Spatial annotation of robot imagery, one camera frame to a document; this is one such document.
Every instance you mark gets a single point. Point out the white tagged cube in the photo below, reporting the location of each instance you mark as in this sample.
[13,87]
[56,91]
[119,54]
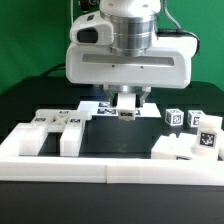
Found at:
[174,117]
[193,117]

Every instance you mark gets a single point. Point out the white U-shaped obstacle frame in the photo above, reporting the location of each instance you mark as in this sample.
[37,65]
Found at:
[15,167]

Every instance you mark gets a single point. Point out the white sheet with tags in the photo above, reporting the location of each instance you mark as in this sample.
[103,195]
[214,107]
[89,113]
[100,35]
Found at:
[103,108]

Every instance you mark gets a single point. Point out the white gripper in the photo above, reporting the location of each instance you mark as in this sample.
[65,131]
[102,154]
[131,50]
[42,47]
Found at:
[167,64]

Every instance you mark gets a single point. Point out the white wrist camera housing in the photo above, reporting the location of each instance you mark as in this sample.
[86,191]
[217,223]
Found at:
[92,29]

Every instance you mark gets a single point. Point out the white chair seat part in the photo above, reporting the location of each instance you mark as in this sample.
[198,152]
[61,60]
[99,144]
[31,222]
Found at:
[183,147]

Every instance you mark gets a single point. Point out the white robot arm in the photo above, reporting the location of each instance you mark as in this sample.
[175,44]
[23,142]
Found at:
[121,48]

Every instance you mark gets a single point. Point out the white chair back part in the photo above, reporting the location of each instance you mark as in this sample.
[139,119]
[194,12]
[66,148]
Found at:
[69,123]

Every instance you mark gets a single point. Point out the white tagged cube left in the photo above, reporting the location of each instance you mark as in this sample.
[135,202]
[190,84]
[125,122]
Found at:
[174,117]

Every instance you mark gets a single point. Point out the white tagged cube right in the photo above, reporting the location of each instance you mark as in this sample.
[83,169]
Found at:
[193,117]

